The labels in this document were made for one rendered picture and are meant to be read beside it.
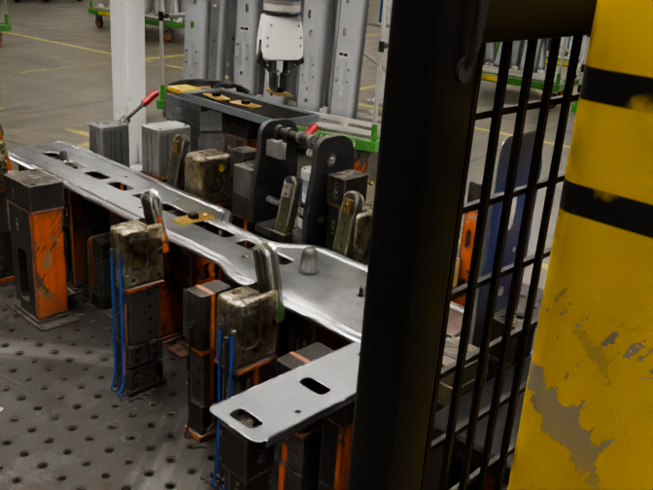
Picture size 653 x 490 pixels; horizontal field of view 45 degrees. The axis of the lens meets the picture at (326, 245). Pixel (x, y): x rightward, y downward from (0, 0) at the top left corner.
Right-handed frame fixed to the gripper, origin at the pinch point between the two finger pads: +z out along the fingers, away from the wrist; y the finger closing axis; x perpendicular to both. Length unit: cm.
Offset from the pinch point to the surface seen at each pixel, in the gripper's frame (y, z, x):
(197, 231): 29.1, 23.7, 28.2
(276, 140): 9.6, 8.1, 21.1
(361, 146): -194, 101, -286
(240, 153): 12.0, 14.4, 7.0
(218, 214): 21.7, 23.7, 19.6
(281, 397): 38, 24, 89
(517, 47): -538, 73, -541
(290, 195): 10.7, 17.0, 31.1
